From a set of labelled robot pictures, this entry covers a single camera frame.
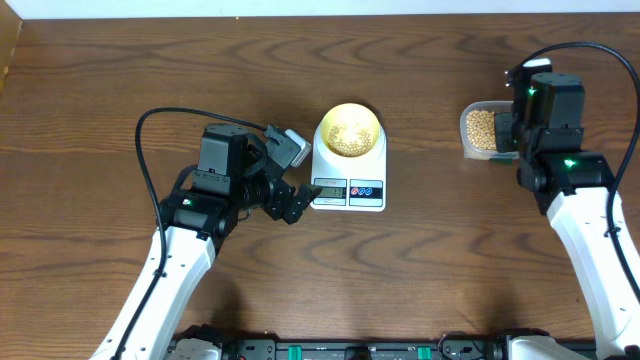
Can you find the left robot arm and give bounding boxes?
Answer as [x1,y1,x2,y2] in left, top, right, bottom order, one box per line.
[93,124,320,359]

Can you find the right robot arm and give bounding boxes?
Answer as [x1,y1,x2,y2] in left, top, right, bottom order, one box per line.
[495,69,639,359]

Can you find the white digital kitchen scale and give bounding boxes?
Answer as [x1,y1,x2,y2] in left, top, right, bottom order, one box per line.
[311,119,387,212]

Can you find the soybeans in bowl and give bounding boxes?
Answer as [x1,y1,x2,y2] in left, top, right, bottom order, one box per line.
[327,124,374,157]

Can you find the pale yellow bowl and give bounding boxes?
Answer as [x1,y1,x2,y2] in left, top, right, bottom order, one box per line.
[320,103,381,153]

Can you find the soybeans in container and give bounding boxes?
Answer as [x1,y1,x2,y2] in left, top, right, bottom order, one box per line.
[466,110,496,150]

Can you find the clear plastic container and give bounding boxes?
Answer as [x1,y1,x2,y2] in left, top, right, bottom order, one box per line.
[460,101,519,161]

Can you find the right black cable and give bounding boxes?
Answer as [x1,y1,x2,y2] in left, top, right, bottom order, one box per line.
[519,41,640,301]

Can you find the black cable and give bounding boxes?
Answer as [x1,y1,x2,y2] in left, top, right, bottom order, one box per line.
[112,105,269,360]
[519,41,640,301]

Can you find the left black cable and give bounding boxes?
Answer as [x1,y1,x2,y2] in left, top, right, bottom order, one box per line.
[112,105,269,360]

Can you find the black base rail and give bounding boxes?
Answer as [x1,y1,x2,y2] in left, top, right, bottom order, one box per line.
[169,329,596,360]

